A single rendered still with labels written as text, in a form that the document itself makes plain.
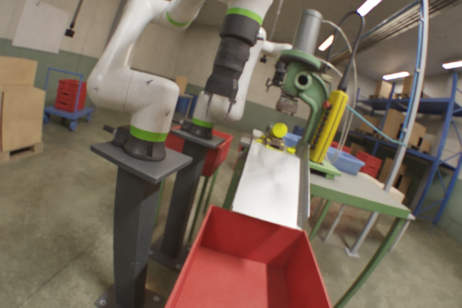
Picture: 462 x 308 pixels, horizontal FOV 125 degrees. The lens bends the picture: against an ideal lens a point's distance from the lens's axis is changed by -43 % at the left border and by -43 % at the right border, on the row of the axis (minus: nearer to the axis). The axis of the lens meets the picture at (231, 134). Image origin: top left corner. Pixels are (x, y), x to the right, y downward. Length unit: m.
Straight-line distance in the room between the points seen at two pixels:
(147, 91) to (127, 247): 0.59
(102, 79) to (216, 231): 0.69
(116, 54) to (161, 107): 0.23
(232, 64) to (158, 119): 0.28
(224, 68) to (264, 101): 8.80
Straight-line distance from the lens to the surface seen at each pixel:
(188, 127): 1.19
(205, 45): 9.99
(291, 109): 1.00
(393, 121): 7.33
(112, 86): 0.62
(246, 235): 0.89
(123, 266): 0.99
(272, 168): 0.89
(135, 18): 0.82
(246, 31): 0.50
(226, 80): 0.49
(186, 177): 1.23
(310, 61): 1.03
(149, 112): 0.62
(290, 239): 0.91
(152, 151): 0.66
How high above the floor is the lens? 1.17
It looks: 9 degrees down
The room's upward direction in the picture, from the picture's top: 17 degrees clockwise
